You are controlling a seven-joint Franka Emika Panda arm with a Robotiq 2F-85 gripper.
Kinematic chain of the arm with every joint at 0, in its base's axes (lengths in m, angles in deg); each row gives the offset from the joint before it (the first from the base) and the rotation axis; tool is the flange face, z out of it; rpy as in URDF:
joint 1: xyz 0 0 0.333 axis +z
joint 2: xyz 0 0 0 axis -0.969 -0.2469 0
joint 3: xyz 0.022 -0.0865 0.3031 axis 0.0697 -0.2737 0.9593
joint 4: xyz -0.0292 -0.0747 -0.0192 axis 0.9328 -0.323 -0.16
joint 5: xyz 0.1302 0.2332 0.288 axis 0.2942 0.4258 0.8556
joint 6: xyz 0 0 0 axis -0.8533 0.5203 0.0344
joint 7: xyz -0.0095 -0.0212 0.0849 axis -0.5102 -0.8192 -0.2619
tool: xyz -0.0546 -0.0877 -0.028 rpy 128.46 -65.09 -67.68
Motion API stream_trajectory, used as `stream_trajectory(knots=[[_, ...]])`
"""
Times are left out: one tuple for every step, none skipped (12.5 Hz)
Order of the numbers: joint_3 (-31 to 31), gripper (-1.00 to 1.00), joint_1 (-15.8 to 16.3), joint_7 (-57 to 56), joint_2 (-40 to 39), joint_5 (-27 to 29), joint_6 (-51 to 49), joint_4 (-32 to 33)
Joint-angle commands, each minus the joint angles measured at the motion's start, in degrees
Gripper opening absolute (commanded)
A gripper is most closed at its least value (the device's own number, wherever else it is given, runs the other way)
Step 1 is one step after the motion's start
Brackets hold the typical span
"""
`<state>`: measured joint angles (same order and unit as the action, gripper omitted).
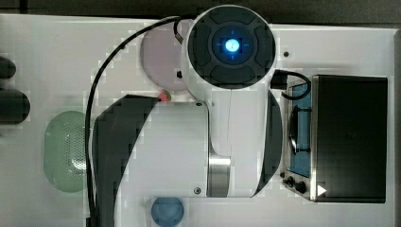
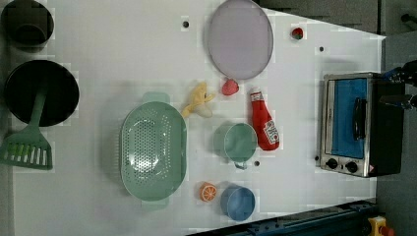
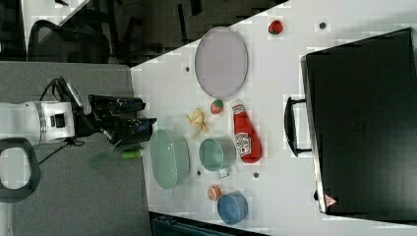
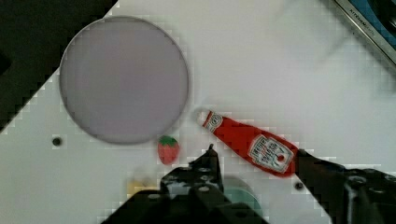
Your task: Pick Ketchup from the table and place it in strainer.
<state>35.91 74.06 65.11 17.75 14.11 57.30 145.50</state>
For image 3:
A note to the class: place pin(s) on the blue bowl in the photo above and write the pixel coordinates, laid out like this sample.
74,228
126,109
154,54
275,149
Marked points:
232,208

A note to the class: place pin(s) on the orange slice toy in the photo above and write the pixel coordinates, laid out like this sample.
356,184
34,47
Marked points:
214,192

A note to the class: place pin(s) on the green oval strainer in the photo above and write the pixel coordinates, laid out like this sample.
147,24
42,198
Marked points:
170,160

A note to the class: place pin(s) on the strawberry toy near plate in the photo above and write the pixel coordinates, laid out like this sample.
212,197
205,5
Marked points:
216,106

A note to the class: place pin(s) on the green metal pot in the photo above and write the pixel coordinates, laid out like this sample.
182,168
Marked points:
217,155

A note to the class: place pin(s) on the black office chair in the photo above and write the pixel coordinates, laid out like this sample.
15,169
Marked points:
51,43

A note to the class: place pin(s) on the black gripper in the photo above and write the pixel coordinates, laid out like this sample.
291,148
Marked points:
99,120

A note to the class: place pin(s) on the upper black cylinder post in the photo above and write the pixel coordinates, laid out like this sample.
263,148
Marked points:
132,104

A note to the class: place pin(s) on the grey round plate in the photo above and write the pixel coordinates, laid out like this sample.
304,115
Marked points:
221,62

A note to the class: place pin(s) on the strawberry toy far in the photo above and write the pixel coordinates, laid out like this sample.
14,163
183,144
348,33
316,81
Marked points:
275,27

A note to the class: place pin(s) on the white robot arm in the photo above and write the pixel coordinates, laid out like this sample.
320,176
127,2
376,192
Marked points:
35,123

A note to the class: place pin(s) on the red ketchup bottle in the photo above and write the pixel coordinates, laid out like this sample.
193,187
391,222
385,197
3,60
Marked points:
247,141

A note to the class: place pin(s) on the peeled banana toy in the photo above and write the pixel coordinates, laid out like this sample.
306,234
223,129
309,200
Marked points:
197,121

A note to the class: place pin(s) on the black toaster oven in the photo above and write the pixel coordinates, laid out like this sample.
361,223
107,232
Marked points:
361,101

